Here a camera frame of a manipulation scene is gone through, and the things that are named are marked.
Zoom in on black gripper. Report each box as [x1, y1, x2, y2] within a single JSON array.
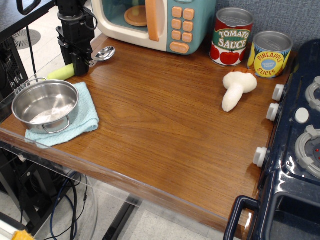
[[56, 9, 96, 77]]

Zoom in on spoon with green handle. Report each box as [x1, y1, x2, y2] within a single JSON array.
[[47, 46, 116, 81]]

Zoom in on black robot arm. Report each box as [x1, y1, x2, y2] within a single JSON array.
[[56, 0, 98, 76]]

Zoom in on stainless steel pot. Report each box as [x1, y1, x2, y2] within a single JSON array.
[[11, 79, 80, 134]]

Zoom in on light blue cloth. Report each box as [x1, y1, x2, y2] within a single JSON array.
[[25, 82, 100, 149]]

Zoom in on black side table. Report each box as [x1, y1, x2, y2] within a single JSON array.
[[0, 0, 55, 100]]

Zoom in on toy microwave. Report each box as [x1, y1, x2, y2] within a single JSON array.
[[91, 0, 216, 56]]

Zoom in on tomato sauce can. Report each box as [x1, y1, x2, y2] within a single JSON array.
[[209, 7, 254, 66]]

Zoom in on plush white mushroom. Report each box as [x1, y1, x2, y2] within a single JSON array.
[[222, 67, 258, 112]]

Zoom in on pineapple slices can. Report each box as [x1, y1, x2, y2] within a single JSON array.
[[247, 31, 293, 79]]

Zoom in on white stove knob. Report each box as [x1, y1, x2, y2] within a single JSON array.
[[272, 84, 285, 102], [252, 147, 268, 168], [266, 103, 280, 122]]

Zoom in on dark blue toy stove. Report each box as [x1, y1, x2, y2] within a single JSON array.
[[224, 39, 320, 240]]

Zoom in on blue cable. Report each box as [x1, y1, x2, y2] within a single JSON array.
[[49, 177, 78, 240]]

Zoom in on black cable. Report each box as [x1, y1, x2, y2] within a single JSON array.
[[42, 174, 88, 240]]

